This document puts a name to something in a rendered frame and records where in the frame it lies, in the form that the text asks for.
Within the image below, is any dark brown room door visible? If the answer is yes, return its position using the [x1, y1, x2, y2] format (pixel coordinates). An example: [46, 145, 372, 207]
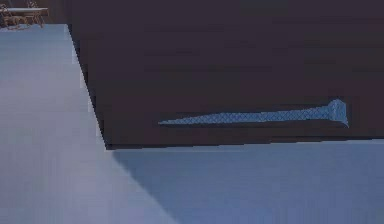
[62, 0, 384, 151]

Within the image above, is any white-topped wooden table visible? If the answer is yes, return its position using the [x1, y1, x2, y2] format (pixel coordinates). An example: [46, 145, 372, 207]
[0, 6, 50, 28]

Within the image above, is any brown wooden chair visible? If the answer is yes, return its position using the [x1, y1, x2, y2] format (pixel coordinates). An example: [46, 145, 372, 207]
[0, 3, 21, 29]

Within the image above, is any blue-grey door handle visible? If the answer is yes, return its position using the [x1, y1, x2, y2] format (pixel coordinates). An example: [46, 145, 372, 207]
[157, 98, 350, 129]

